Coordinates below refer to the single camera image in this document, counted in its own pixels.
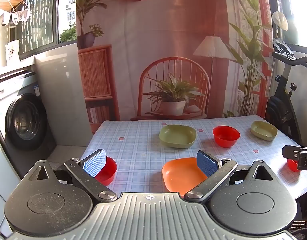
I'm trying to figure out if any grey washing machine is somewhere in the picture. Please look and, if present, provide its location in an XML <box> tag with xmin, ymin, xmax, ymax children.
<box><xmin>0</xmin><ymin>64</ymin><xmax>57</xmax><ymax>183</ymax></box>

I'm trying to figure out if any blue plaid tablecloth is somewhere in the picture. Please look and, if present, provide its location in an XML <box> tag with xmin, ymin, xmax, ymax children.
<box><xmin>80</xmin><ymin>115</ymin><xmax>307</xmax><ymax>205</ymax></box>

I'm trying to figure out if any green square plate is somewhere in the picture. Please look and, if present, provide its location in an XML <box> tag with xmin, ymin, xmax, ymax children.
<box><xmin>159</xmin><ymin>124</ymin><xmax>197</xmax><ymax>149</ymax></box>

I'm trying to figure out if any black exercise bike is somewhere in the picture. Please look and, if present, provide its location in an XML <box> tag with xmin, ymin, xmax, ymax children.
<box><xmin>265</xmin><ymin>38</ymin><xmax>307</xmax><ymax>146</ymax></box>

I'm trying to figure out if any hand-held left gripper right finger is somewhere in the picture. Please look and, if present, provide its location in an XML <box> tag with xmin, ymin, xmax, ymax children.
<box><xmin>184</xmin><ymin>150</ymin><xmax>279</xmax><ymax>204</ymax></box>

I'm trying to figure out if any dark cloth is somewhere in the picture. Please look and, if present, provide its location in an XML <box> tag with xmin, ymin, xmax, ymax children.
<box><xmin>288</xmin><ymin>220</ymin><xmax>307</xmax><ymax>240</ymax></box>

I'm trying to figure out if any printed backdrop cloth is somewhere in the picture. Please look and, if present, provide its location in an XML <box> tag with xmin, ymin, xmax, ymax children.
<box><xmin>76</xmin><ymin>0</ymin><xmax>275</xmax><ymax>132</ymax></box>

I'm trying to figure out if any orange square plate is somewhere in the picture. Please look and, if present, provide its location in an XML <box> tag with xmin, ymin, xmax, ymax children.
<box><xmin>162</xmin><ymin>157</ymin><xmax>209</xmax><ymax>193</ymax></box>

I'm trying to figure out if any white bag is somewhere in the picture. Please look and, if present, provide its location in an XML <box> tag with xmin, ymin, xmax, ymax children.
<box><xmin>5</xmin><ymin>40</ymin><xmax>20</xmax><ymax>67</ymax></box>

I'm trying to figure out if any red plastic bowl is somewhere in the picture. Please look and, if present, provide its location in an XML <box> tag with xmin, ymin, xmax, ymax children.
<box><xmin>213</xmin><ymin>126</ymin><xmax>241</xmax><ymax>148</ymax></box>
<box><xmin>95</xmin><ymin>156</ymin><xmax>117</xmax><ymax>187</ymax></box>
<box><xmin>287</xmin><ymin>158</ymin><xmax>301</xmax><ymax>172</ymax></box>

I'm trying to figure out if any white cloth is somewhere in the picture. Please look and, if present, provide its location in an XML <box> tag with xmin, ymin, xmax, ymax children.
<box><xmin>272</xmin><ymin>11</ymin><xmax>289</xmax><ymax>31</ymax></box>

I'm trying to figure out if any small green bowl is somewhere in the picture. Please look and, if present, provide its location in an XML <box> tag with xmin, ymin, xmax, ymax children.
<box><xmin>250</xmin><ymin>120</ymin><xmax>278</xmax><ymax>141</ymax></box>

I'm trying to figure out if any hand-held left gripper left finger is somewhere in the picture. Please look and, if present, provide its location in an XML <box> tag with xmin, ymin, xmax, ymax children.
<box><xmin>28</xmin><ymin>149</ymin><xmax>118</xmax><ymax>203</ymax></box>

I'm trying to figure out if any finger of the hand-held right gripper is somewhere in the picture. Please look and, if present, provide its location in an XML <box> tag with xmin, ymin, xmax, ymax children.
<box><xmin>282</xmin><ymin>145</ymin><xmax>307</xmax><ymax>159</ymax></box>

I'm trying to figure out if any hanging white laundry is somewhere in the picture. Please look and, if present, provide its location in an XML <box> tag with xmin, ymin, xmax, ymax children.
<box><xmin>0</xmin><ymin>6</ymin><xmax>32</xmax><ymax>28</ymax></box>

